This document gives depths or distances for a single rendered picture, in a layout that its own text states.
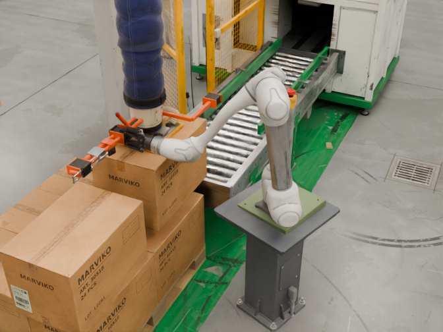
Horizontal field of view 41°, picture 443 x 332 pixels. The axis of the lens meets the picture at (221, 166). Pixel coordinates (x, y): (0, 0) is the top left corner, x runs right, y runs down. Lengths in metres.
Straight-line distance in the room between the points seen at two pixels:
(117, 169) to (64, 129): 2.53
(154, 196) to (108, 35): 1.79
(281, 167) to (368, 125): 2.95
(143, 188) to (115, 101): 1.78
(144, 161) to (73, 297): 0.80
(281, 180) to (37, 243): 1.18
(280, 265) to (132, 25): 1.51
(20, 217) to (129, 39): 1.34
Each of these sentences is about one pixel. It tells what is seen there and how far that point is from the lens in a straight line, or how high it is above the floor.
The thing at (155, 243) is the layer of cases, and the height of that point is 0.54.
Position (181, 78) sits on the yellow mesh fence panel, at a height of 0.86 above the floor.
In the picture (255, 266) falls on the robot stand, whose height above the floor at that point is 0.37.
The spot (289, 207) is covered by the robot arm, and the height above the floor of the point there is 1.00.
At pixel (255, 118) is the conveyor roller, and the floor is 0.55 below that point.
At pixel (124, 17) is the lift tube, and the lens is 2.98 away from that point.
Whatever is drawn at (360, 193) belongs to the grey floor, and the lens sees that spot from 4.77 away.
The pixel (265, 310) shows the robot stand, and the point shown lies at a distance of 3.64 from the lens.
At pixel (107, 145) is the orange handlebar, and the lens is 2.99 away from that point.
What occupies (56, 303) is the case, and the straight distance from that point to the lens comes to 2.88.
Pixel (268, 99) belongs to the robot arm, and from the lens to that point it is 2.57.
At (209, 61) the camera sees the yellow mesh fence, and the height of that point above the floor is 0.80.
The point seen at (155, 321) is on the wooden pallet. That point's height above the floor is 0.05.
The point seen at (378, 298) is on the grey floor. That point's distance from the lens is 3.94.
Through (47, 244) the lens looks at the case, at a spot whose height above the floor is 0.94.
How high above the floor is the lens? 2.77
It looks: 34 degrees down
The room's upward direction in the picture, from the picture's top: straight up
